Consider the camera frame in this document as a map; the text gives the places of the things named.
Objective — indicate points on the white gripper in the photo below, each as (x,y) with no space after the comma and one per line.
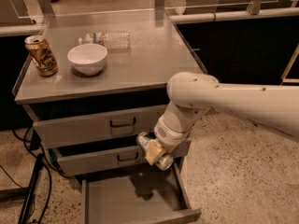
(167,133)

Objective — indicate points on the silver redbull can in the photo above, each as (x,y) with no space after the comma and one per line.
(162,163)

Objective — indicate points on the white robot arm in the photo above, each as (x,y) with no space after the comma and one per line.
(273,107)

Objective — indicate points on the middle steel drawer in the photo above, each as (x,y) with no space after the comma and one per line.
(100,156)

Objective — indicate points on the steel drawer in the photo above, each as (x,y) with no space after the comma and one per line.
(98,127)
(100,156)
(140,194)

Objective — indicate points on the bottom steel drawer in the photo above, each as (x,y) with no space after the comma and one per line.
(140,194)

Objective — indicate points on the steel drawer cabinet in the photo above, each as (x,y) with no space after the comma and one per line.
(111,86)

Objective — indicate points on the top steel drawer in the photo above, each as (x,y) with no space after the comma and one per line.
(98,127)

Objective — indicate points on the gold tall drink can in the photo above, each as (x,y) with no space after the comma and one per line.
(42,55)

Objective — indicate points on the white ceramic bowl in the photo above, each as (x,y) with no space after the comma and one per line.
(88,59)

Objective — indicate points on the clear plastic water bottle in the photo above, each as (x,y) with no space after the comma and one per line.
(108,39)

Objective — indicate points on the black floor stand bar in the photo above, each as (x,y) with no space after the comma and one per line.
(29,194)

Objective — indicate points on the yellow wheeled cart frame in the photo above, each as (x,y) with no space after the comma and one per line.
(288,68)

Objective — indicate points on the white horizontal rail pipe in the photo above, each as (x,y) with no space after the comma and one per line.
(234,15)

